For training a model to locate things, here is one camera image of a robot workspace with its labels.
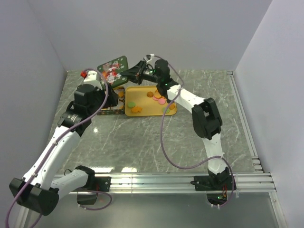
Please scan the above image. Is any green round cookie right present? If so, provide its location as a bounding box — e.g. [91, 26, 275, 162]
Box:
[162, 107, 170, 114]

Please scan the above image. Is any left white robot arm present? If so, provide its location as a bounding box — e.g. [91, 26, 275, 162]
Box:
[9, 83, 118, 216]

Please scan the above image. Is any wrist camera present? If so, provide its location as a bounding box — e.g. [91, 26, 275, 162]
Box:
[80, 70, 103, 89]
[143, 54, 155, 64]

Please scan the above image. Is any orange fish cookie left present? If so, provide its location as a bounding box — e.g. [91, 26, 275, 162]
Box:
[131, 106, 142, 113]

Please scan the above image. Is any gold tin lid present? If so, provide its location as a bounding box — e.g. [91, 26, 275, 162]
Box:
[97, 56, 129, 88]

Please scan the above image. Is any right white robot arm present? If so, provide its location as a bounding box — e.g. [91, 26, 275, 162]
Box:
[121, 57, 233, 190]

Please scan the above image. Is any pink round cookie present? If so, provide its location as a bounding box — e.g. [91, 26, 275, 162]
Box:
[158, 98, 166, 105]

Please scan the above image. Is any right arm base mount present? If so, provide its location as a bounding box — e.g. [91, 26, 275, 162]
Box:
[190, 175, 237, 209]

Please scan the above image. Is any green square cookie tin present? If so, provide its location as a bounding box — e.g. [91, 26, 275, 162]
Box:
[98, 86, 125, 115]

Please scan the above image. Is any green round cookie left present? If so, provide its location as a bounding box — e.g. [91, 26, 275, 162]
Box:
[127, 102, 136, 108]

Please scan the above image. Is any yellow serving tray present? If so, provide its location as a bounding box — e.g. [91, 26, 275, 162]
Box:
[125, 86, 177, 117]

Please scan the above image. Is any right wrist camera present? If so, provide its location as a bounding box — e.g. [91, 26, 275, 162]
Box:
[143, 54, 155, 64]

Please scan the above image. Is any green round cookie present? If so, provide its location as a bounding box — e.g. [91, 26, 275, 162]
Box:
[127, 102, 136, 108]
[162, 107, 170, 114]

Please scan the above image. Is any aluminium rail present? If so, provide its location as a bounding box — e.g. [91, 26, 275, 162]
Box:
[26, 173, 277, 194]

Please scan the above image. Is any brown cookie right edge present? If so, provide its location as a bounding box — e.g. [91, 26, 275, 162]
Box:
[169, 104, 175, 110]

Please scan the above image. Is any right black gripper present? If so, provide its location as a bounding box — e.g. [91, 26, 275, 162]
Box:
[120, 61, 160, 86]

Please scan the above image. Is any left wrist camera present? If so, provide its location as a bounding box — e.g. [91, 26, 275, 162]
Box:
[80, 70, 103, 89]

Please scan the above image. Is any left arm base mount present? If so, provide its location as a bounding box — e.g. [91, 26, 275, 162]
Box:
[76, 176, 111, 206]

